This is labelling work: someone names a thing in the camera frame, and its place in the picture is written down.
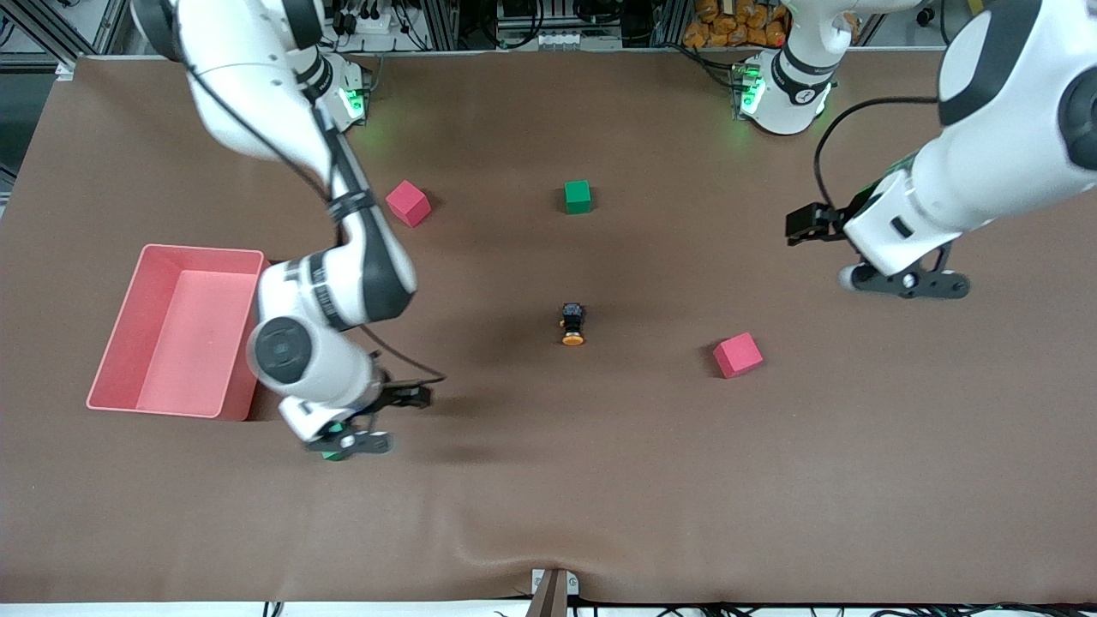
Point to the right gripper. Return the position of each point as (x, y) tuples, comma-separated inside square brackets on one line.
[(396, 395)]

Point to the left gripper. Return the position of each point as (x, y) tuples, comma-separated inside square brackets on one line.
[(830, 220)]

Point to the orange capped black push button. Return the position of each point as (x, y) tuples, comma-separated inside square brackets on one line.
[(572, 338)]

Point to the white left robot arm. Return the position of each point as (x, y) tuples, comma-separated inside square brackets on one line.
[(1011, 103)]

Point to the green foam cube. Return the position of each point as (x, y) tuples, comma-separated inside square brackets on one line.
[(578, 196), (334, 455)]

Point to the pink plastic bin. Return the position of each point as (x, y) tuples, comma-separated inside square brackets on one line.
[(188, 343)]

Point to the pink foam cube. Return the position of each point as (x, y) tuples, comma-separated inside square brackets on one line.
[(737, 355), (407, 203)]

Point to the brown table mat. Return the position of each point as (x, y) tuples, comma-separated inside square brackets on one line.
[(548, 480)]

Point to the black caster wheel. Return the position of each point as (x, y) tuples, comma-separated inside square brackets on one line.
[(925, 14)]

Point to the orange snack packets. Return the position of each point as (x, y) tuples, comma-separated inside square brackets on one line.
[(737, 26)]

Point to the white terminal block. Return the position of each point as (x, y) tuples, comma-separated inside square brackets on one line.
[(566, 39)]

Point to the white power strip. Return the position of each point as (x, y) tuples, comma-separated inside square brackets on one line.
[(368, 21)]

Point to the grey camera mounting pole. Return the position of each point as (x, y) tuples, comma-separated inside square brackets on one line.
[(548, 600)]

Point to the aluminium frame post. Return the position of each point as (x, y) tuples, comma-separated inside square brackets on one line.
[(444, 21), (670, 21)]

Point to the white corner bracket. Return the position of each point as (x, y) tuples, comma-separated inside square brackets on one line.
[(66, 70)]

